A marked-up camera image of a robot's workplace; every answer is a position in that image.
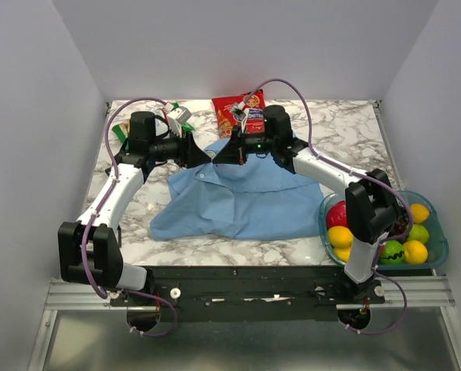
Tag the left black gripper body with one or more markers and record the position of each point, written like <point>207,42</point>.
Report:
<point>172,148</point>

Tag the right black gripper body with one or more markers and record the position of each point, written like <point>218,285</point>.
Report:
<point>254,143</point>

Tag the light blue shirt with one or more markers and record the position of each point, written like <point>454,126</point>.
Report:
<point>254,201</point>

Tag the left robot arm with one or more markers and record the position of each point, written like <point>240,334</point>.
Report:
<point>90,247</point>

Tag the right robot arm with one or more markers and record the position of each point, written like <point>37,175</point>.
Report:
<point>371,203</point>

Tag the green chips bag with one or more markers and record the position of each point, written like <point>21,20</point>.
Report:
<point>122,131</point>

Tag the red dragon fruit toy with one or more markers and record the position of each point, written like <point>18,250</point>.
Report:
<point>337,215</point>

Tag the yellow lemon upper left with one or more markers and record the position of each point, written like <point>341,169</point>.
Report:
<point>340,237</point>

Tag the yellow lemon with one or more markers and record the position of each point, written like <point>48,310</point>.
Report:
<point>420,213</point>
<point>340,237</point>
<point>415,252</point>
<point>342,254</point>

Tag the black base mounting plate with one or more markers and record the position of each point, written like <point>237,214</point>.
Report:
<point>263,294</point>

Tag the yellow lemon lower left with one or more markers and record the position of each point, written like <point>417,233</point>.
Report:
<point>342,254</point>

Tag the dark purple grape bunch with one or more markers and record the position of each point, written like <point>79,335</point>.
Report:
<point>400,226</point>

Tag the green lime lower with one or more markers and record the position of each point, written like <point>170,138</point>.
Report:
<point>393,253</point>

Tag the green lime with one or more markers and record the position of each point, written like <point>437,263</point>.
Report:
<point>393,253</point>
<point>419,233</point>

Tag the yellow lemon back right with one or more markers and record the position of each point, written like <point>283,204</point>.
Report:
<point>420,213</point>

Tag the green lime upper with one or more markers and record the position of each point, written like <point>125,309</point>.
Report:
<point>419,233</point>

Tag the yellow lemon front right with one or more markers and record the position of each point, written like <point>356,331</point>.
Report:
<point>415,252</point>

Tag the teal plastic fruit container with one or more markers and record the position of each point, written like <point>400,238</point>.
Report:
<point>437,245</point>

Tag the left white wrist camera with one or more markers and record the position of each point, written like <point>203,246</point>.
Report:
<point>177,118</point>

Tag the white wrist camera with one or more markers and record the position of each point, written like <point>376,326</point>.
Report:
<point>241,116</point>
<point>177,118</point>

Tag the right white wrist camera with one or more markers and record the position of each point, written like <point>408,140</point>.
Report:
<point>241,116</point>

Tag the aluminium rail frame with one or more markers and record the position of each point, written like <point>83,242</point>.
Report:
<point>80,331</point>

